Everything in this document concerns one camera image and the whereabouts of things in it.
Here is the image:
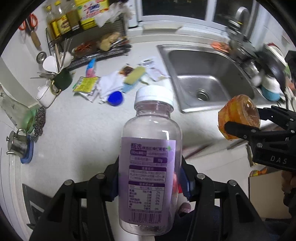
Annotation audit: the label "clear bottle purple label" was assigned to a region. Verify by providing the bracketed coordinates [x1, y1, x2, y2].
[118, 85, 182, 236]

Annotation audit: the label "pink slipper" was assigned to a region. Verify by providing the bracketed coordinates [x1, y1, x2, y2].
[178, 202, 192, 216]

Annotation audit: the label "oil bottle yellow label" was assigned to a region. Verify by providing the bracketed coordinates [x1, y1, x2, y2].
[55, 1, 71, 35]

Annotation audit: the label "white lidded jar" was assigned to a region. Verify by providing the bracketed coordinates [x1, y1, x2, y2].
[36, 85, 56, 108]

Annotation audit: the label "orange handled scissors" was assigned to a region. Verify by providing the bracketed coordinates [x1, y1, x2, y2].
[18, 13, 41, 49]

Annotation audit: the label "black frying pan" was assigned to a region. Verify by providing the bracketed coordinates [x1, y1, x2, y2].
[255, 50, 286, 92]

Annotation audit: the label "yellow green snack packet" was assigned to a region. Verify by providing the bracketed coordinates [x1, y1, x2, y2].
[72, 76, 100, 98]

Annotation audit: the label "dark green mug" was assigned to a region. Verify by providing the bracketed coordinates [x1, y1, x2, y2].
[50, 69, 72, 95]

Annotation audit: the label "blue bottle cap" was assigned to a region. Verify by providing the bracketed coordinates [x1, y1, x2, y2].
[107, 91, 123, 106]

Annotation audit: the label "yellow scrub brush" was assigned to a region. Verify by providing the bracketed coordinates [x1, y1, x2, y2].
[121, 66, 145, 93]

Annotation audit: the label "white rice spoon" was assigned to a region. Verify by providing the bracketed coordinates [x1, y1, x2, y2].
[43, 56, 58, 73]

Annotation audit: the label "pink blue plastic wrapper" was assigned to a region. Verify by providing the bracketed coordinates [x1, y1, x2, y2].
[85, 58, 96, 78]

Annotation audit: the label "yellow detergent jug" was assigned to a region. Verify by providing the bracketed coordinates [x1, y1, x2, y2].
[74, 0, 109, 30]

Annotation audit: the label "black wire rack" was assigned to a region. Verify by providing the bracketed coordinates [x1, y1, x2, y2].
[46, 15, 132, 70]

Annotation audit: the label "white blue bowl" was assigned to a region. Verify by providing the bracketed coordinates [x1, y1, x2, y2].
[261, 75, 282, 102]

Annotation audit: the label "orange jelly cup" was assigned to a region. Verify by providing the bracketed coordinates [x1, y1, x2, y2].
[218, 94, 260, 140]

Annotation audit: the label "white printed sachet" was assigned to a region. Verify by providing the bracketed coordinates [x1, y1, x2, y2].
[138, 57, 169, 82]

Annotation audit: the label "chrome faucet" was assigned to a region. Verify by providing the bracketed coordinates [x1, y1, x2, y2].
[227, 6, 250, 60]

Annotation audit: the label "ginger root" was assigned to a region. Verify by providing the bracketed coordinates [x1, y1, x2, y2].
[97, 32, 121, 51]

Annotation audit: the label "glass carafe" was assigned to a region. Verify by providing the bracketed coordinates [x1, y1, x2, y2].
[1, 90, 36, 133]

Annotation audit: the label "orange dish cloth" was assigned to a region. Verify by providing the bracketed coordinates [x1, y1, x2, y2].
[211, 42, 231, 53]

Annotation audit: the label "small steel teapot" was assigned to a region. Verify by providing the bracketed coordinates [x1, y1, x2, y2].
[6, 128, 29, 158]

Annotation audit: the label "steel wool scrubber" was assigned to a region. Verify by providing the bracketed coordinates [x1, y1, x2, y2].
[31, 106, 46, 143]

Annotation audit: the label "stainless steel sink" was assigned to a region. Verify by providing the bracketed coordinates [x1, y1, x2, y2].
[157, 45, 270, 113]

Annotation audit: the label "brown sauce packet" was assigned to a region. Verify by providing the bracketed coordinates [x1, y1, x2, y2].
[118, 65, 134, 77]

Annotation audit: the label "dark sauce bottle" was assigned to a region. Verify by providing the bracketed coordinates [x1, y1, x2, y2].
[66, 0, 80, 31]

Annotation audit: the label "white paper towel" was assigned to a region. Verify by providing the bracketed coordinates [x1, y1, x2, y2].
[96, 71, 125, 104]

